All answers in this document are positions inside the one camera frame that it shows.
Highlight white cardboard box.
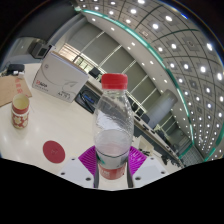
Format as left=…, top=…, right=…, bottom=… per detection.
left=32, top=50, right=90, bottom=103

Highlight black flat device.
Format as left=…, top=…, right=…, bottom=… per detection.
left=6, top=63, right=26, bottom=77

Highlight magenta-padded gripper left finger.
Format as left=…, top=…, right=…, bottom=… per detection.
left=58, top=145, right=100, bottom=189

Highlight clear red-capped water bottle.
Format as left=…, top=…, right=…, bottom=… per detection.
left=92, top=73, right=135, bottom=181

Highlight flat round red coaster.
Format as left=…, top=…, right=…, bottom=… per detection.
left=42, top=140, right=66, bottom=164

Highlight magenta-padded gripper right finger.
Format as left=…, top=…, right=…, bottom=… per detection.
left=125, top=145, right=168, bottom=189

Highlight round ceiling lights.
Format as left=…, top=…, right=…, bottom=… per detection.
left=76, top=0, right=224, bottom=158

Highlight grey box monitor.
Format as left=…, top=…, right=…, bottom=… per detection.
left=31, top=39, right=54, bottom=60

